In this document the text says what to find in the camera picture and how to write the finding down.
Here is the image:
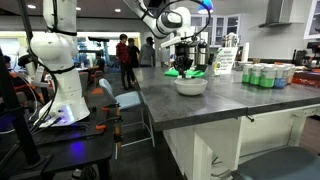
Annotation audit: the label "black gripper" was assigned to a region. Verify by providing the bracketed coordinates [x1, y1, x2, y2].
[173, 42, 195, 79]

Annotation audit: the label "white bowl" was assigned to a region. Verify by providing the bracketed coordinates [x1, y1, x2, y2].
[174, 77, 209, 97]

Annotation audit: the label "green folded cloth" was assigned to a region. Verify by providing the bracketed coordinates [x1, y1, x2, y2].
[163, 67, 206, 79]

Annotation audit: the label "silver thermos dispenser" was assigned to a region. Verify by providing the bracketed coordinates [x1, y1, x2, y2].
[188, 44, 198, 66]
[196, 40, 209, 72]

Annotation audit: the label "clear plastic water bottle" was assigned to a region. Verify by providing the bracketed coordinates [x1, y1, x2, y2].
[212, 49, 223, 77]

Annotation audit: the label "person in grey hoodie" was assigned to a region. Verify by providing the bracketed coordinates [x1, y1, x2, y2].
[138, 36, 156, 68]

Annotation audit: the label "white printed sign card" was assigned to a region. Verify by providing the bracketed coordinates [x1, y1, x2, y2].
[216, 46, 239, 75]

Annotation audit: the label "person in black shirt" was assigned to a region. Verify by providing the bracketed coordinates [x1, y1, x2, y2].
[127, 37, 141, 84]

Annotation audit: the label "steel stock pot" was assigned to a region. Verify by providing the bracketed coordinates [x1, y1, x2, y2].
[221, 32, 240, 48]

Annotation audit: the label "white glass door cabinets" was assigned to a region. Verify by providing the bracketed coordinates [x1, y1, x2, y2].
[189, 13, 242, 47]

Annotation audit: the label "person in red shirt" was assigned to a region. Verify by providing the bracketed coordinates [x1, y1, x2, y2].
[115, 33, 134, 90]

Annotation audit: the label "light blue chair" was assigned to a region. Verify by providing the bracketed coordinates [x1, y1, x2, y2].
[98, 78, 156, 159]

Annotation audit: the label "white paper towel roll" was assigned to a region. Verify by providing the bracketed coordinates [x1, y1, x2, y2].
[240, 42, 250, 63]

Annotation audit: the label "blue pendant lamp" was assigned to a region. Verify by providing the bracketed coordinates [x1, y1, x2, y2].
[197, 0, 215, 15]

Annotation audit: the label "seated person in dark top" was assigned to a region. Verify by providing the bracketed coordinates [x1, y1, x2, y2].
[94, 53, 106, 73]

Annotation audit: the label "blue label can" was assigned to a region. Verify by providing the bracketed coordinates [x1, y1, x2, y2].
[273, 66, 288, 89]

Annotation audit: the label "steel range hood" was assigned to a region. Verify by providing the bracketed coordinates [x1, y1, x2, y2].
[258, 0, 296, 29]

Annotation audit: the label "orange label can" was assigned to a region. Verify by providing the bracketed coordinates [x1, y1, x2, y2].
[285, 64, 297, 85]

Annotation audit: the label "black kitchen appliance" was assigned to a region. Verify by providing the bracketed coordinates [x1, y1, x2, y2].
[293, 49, 308, 67]

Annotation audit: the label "red box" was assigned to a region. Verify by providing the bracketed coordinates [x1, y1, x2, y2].
[292, 70, 320, 88]

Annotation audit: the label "black coffee machine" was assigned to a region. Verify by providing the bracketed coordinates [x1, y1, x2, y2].
[305, 41, 320, 70]

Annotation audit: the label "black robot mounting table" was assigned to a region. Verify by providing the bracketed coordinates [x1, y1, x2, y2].
[0, 106, 116, 180]

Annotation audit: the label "dark teal chair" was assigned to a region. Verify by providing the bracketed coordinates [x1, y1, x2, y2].
[231, 145, 320, 180]

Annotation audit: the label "orange handled clamp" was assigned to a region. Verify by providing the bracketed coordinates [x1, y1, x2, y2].
[101, 103, 122, 113]
[94, 114, 123, 159]

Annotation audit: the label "white wall cabinet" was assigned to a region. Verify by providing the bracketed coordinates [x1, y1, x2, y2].
[303, 0, 320, 40]

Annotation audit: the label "black camera stand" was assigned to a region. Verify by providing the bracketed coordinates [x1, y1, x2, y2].
[0, 0, 52, 172]

